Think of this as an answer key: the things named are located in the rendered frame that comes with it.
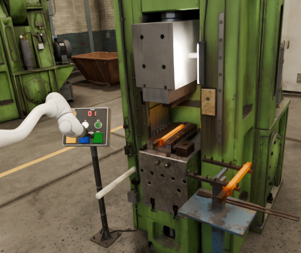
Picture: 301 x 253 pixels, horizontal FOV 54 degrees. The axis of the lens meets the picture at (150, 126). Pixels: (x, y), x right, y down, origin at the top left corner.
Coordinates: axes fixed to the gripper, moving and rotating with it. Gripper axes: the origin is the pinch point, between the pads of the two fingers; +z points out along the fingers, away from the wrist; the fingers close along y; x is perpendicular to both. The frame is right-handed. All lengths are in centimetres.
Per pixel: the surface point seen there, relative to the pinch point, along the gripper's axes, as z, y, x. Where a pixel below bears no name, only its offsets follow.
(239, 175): -24, 93, -25
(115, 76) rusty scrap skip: 585, -156, 250
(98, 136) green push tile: 12.4, 0.5, 1.3
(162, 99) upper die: -6, 49, 23
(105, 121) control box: 13.1, 5.5, 12.5
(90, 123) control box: 13.1, -5.9, 11.1
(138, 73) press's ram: -8, 33, 40
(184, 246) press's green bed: 39, 61, -77
